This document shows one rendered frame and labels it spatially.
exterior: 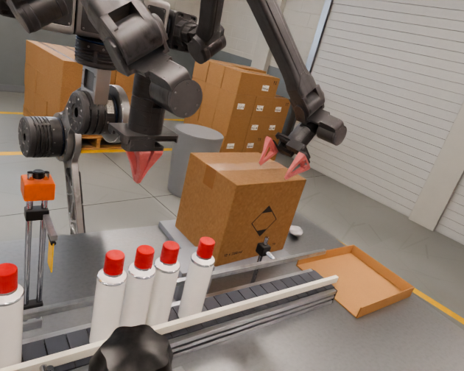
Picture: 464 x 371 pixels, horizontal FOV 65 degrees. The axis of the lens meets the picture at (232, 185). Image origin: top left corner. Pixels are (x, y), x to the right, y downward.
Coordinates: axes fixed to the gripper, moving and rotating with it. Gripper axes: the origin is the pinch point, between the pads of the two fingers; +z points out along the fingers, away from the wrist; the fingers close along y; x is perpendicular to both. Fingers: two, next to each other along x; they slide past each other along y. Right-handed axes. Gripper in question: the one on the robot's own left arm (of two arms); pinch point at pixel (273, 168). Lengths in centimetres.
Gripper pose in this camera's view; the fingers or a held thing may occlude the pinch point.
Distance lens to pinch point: 102.6
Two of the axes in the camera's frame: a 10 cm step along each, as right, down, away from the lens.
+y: 6.6, 4.4, -6.1
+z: -6.4, 7.5, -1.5
